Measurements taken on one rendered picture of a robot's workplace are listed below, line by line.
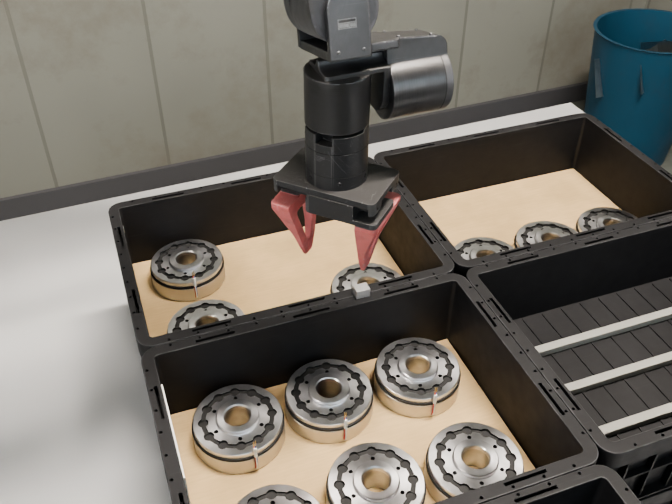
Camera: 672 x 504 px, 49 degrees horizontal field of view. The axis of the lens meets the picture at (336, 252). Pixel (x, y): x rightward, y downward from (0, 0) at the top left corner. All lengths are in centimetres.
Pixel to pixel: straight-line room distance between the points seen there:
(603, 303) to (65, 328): 82
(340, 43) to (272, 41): 211
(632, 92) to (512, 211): 168
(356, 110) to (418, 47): 8
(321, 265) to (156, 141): 173
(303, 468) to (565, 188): 70
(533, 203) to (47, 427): 82
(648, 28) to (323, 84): 264
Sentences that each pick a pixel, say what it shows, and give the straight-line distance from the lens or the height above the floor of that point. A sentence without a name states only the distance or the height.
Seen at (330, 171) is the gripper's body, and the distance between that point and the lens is 65.
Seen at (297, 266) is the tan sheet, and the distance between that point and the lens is 109.
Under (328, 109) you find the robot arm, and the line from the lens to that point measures 62.
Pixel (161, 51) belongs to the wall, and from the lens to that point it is 262.
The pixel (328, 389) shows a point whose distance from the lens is 90.
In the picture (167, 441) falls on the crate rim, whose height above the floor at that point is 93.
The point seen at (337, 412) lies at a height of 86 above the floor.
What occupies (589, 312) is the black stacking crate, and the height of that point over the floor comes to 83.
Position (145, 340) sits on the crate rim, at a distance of 86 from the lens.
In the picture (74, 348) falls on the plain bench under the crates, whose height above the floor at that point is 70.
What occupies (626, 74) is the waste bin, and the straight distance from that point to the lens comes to 284.
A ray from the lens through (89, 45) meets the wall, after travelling 258.
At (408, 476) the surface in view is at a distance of 81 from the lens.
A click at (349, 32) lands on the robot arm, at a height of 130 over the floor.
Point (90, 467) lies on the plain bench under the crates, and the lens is 106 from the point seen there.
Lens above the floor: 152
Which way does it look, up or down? 39 degrees down
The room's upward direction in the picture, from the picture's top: straight up
